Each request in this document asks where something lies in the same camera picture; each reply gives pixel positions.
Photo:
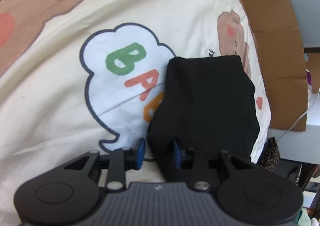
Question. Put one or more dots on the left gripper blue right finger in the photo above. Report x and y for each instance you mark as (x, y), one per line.
(179, 155)

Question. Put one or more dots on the leopard print folded garment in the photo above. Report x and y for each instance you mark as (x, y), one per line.
(270, 155)

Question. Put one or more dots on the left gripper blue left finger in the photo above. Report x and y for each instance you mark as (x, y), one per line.
(139, 152)

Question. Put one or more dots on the black shorts with bear pattern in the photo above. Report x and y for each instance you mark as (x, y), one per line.
(208, 105)

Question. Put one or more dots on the cream bear print bedsheet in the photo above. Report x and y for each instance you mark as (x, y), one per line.
(80, 75)

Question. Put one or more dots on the flattened brown cardboard box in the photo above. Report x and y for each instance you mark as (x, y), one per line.
(281, 58)

